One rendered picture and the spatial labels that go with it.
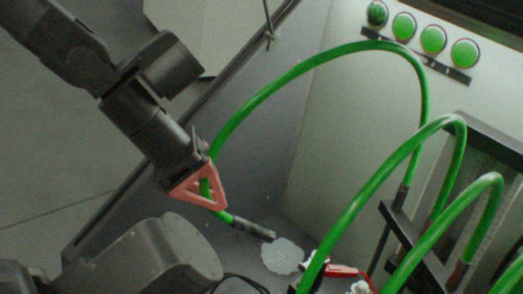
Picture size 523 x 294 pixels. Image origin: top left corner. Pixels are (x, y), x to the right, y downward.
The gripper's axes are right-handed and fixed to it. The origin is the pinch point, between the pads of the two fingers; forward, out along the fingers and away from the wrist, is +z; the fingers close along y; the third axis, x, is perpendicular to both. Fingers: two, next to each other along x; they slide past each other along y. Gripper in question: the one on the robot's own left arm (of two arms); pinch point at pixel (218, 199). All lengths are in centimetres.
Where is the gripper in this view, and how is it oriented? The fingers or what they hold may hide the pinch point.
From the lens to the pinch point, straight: 68.3
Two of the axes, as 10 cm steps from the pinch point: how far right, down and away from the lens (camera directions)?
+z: 5.9, 7.0, 3.9
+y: -1.7, -3.7, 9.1
